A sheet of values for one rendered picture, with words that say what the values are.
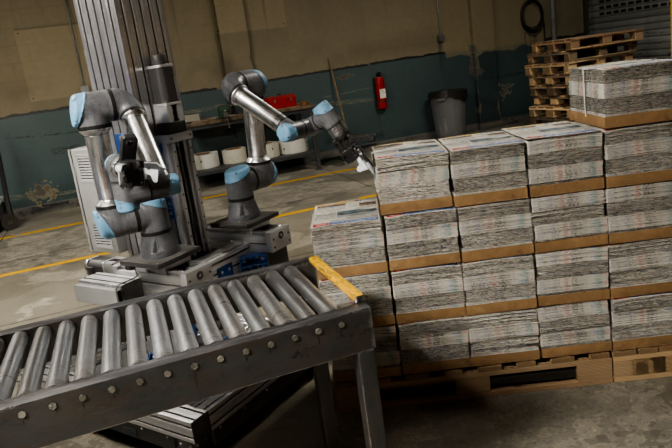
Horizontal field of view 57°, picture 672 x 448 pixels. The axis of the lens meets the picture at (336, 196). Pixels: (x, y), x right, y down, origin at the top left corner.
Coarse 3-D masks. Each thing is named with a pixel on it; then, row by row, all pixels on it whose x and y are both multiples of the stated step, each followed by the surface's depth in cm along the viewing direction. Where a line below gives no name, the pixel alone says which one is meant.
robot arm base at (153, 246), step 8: (160, 232) 232; (168, 232) 235; (144, 240) 233; (152, 240) 232; (160, 240) 232; (168, 240) 234; (176, 240) 241; (144, 248) 233; (152, 248) 231; (160, 248) 232; (168, 248) 233; (176, 248) 236; (144, 256) 233; (152, 256) 231; (160, 256) 232
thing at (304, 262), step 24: (288, 264) 210; (192, 288) 199; (96, 312) 190; (120, 312) 192; (144, 312) 195; (168, 312) 197; (192, 312) 200; (0, 336) 181; (24, 360) 185; (48, 360) 187
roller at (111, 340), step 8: (112, 312) 188; (104, 320) 184; (112, 320) 182; (104, 328) 178; (112, 328) 176; (120, 328) 181; (104, 336) 172; (112, 336) 170; (120, 336) 174; (104, 344) 166; (112, 344) 165; (120, 344) 168; (104, 352) 161; (112, 352) 160; (120, 352) 163; (104, 360) 156; (112, 360) 155; (120, 360) 158; (104, 368) 152; (112, 368) 150
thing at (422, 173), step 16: (384, 160) 238; (400, 160) 238; (416, 160) 238; (432, 160) 238; (448, 160) 238; (384, 176) 240; (400, 176) 240; (416, 176) 240; (432, 176) 240; (448, 176) 239; (384, 192) 241; (400, 192) 241; (416, 192) 241; (432, 192) 241; (448, 192) 241
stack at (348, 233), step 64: (576, 192) 239; (320, 256) 246; (384, 256) 245; (512, 256) 246; (576, 256) 244; (448, 320) 250; (512, 320) 250; (576, 320) 250; (384, 384) 257; (576, 384) 256
